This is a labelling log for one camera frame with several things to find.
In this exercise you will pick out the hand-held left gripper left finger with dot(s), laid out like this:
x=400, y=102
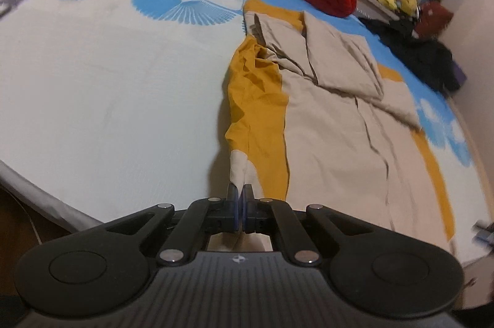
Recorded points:
x=234, y=206

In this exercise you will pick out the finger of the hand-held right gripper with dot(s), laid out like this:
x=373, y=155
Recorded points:
x=485, y=234

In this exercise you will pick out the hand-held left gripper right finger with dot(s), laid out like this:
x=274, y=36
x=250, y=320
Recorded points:
x=246, y=206

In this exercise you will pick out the beige and mustard jacket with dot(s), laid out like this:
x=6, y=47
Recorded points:
x=328, y=143

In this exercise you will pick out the pile of dark clothes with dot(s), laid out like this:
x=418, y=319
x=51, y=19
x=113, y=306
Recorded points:
x=424, y=54

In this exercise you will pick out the purple foam block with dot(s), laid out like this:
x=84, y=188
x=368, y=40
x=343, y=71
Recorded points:
x=459, y=73

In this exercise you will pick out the blue and white printed bedsheet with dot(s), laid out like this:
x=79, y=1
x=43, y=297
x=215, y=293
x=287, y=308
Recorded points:
x=96, y=81

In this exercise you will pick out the dark red bag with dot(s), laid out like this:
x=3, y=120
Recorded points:
x=434, y=19

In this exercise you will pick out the white window sill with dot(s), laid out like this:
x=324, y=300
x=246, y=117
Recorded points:
x=374, y=2

